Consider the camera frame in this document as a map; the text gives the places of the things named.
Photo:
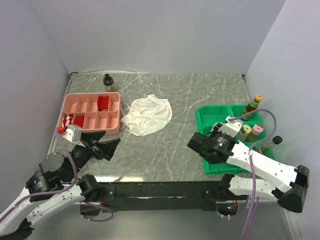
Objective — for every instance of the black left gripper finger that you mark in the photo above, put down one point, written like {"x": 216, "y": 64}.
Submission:
{"x": 87, "y": 138}
{"x": 107, "y": 148}

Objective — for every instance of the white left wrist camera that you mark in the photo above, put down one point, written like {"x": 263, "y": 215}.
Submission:
{"x": 71, "y": 133}

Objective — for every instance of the white crumpled cloth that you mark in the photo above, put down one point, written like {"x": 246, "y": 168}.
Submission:
{"x": 146, "y": 115}

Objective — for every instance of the pink lid spice jar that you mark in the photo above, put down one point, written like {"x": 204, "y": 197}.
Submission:
{"x": 256, "y": 130}

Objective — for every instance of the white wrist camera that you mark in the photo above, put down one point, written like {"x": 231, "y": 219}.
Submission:
{"x": 71, "y": 133}
{"x": 230, "y": 127}

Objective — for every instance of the red packet back compartment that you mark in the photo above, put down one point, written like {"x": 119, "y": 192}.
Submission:
{"x": 103, "y": 103}

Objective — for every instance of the green compartment bin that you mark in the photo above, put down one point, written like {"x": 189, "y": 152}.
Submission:
{"x": 208, "y": 115}

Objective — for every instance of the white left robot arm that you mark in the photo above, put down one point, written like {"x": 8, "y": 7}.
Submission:
{"x": 56, "y": 185}

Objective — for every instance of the red packet front compartment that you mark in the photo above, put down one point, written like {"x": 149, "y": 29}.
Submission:
{"x": 79, "y": 120}

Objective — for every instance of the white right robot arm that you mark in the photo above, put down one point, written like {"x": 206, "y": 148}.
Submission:
{"x": 288, "y": 185}

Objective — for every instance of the red sauce bottle yellow cap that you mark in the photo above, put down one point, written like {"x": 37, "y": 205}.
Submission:
{"x": 253, "y": 105}

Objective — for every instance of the red packet compartment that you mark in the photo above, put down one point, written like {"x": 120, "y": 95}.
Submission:
{"x": 79, "y": 120}
{"x": 103, "y": 103}

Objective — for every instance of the black cap spice jar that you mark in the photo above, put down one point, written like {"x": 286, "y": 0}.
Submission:
{"x": 108, "y": 82}

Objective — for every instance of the black front mounting rail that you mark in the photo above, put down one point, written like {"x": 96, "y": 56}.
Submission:
{"x": 156, "y": 195}

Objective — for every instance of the red white striped packet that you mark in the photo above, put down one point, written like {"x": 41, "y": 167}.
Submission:
{"x": 67, "y": 120}

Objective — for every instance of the pink compartment tray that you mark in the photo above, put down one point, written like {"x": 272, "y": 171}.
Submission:
{"x": 85, "y": 104}

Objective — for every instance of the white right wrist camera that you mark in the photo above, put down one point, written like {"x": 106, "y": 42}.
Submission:
{"x": 230, "y": 127}

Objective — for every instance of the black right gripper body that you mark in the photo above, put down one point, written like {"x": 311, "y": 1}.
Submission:
{"x": 209, "y": 160}

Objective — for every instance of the dark sauce bottle black cap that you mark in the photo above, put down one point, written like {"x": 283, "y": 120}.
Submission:
{"x": 268, "y": 145}

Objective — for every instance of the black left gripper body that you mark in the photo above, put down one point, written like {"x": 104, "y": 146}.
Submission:
{"x": 81, "y": 155}

